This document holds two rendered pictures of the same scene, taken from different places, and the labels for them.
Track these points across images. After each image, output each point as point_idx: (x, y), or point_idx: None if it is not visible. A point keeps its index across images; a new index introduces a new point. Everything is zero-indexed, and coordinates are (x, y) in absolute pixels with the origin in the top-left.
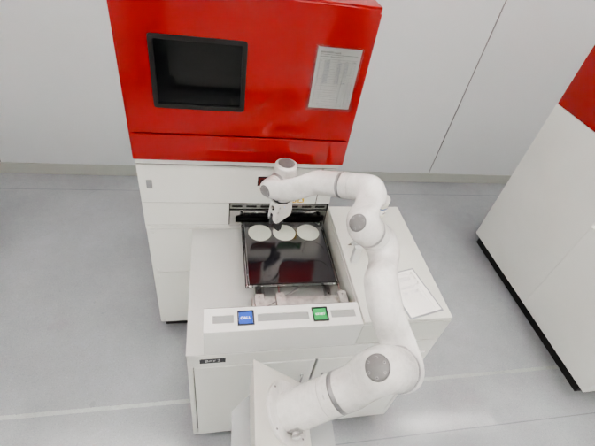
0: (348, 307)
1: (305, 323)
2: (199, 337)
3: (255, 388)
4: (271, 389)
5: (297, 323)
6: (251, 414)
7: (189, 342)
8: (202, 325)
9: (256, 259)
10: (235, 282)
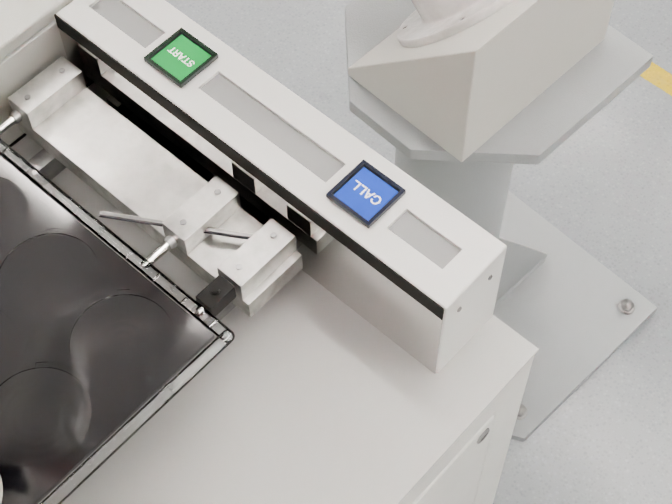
0: (95, 19)
1: (241, 69)
2: (464, 367)
3: (530, 4)
4: (484, 7)
5: (261, 85)
6: (540, 52)
7: (500, 374)
8: (426, 395)
9: (95, 398)
10: (205, 448)
